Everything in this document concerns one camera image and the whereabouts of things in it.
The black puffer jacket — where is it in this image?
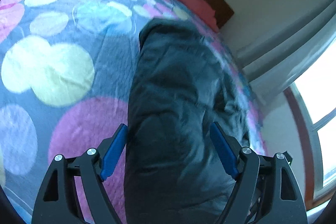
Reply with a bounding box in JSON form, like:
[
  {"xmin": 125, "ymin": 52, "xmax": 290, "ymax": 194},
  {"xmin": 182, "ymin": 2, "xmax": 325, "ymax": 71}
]
[{"xmin": 124, "ymin": 18, "xmax": 250, "ymax": 223}]

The right side window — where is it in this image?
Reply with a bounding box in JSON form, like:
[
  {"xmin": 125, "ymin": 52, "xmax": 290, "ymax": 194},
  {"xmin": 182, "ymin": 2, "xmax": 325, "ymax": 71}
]
[{"xmin": 284, "ymin": 43, "xmax": 335, "ymax": 209}]

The grey right curtain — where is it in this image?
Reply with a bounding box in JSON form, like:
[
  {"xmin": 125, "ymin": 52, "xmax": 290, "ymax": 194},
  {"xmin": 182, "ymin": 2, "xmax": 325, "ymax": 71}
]
[{"xmin": 237, "ymin": 1, "xmax": 335, "ymax": 105}]

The colourful dotted bedspread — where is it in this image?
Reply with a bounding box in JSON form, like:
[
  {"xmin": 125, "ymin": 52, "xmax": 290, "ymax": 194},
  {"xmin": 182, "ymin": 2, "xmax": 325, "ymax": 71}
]
[{"xmin": 1, "ymin": 0, "xmax": 266, "ymax": 223}]

